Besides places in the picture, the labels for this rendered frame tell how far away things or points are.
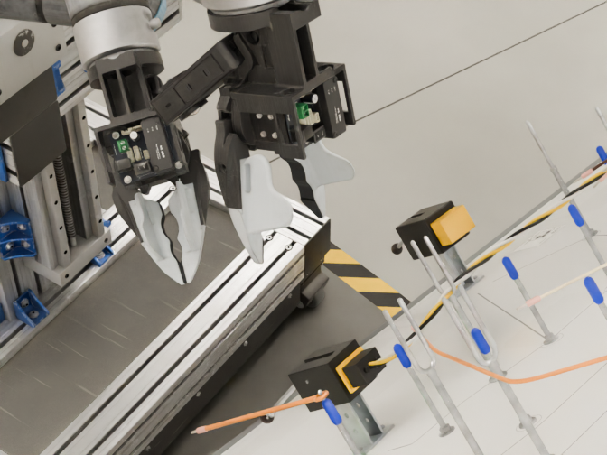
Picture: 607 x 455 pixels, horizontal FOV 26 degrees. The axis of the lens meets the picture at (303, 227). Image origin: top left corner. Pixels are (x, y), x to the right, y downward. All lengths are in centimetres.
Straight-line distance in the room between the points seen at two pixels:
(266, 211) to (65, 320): 142
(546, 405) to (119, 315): 148
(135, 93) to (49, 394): 119
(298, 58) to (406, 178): 199
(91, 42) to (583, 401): 54
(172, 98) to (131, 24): 16
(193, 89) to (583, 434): 40
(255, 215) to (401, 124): 206
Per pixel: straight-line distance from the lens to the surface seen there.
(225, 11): 100
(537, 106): 319
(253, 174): 105
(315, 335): 265
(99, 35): 122
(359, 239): 283
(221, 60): 103
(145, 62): 122
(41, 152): 176
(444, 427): 110
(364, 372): 112
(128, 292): 247
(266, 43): 102
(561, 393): 105
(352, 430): 118
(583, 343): 113
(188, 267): 122
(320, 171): 111
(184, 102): 108
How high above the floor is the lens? 205
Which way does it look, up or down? 46 degrees down
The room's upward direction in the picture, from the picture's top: straight up
